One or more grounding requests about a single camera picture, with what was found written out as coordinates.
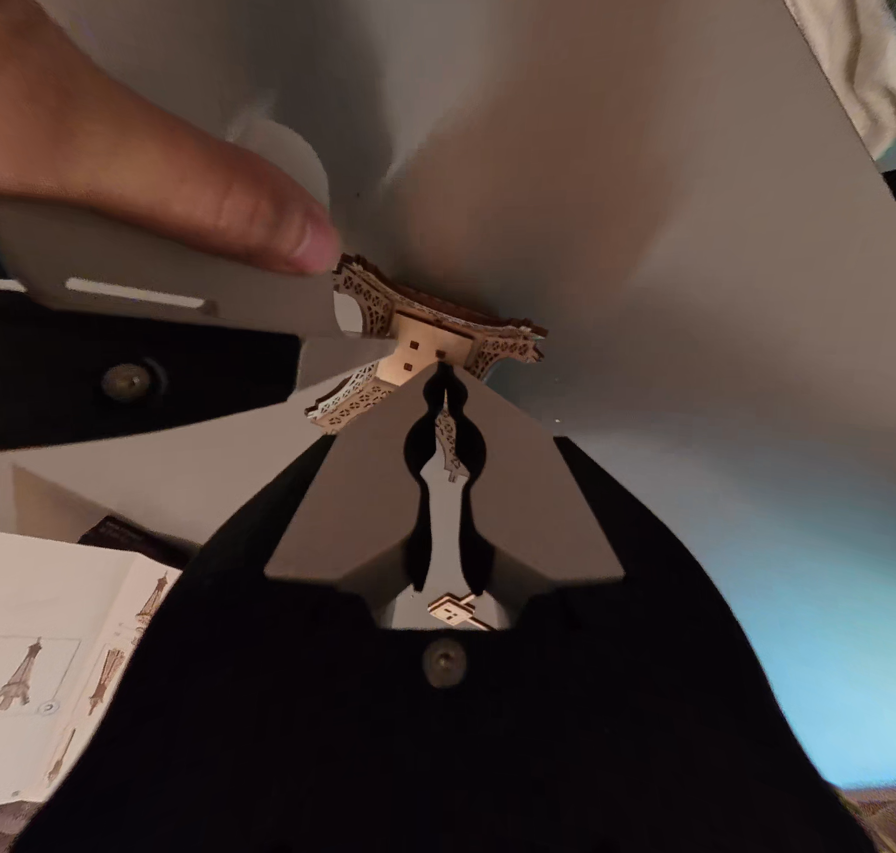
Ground wooden Eiffel tower model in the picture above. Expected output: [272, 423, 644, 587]
[304, 252, 548, 633]

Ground person's right hand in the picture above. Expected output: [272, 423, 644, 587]
[0, 0, 343, 277]

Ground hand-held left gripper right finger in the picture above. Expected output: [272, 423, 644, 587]
[445, 363, 627, 631]

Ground grey desk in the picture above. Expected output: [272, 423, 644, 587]
[0, 0, 896, 791]

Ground white instruction leaflet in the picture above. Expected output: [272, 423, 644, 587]
[0, 464, 204, 806]

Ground black puzzle box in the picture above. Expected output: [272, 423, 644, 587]
[77, 515, 205, 568]

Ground wooden tower spire piece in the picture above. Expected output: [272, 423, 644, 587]
[434, 408, 471, 484]

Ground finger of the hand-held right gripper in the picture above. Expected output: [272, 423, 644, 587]
[0, 195, 366, 341]
[231, 116, 331, 211]

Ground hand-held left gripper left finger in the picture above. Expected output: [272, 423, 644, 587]
[262, 363, 449, 630]

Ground cream cloth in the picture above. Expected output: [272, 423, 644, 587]
[759, 0, 896, 164]

